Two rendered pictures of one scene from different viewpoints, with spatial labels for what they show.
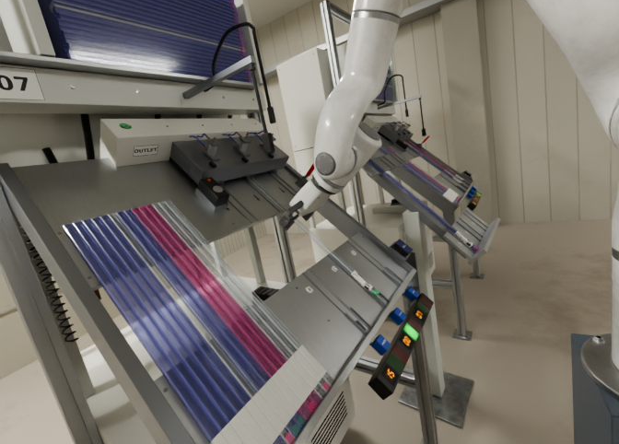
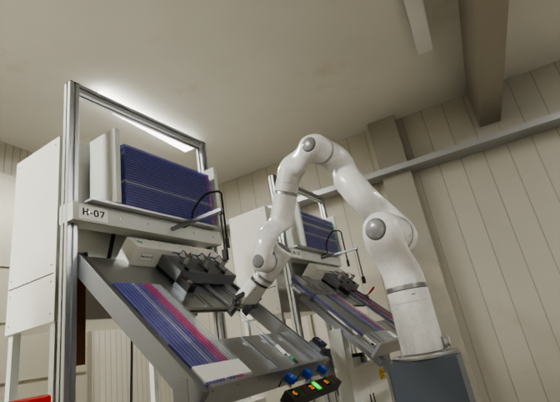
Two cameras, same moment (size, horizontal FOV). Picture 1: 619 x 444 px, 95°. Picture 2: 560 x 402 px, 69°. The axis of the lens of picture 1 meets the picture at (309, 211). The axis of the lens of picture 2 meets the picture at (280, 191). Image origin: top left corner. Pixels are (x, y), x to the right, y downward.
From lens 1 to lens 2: 93 cm
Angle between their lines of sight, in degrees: 32
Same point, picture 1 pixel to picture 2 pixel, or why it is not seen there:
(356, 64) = (275, 213)
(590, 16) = (352, 198)
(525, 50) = (466, 217)
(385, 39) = (289, 203)
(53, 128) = (91, 242)
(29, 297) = (68, 332)
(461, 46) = (407, 211)
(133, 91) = (146, 223)
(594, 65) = (364, 215)
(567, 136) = (531, 299)
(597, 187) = not seen: outside the picture
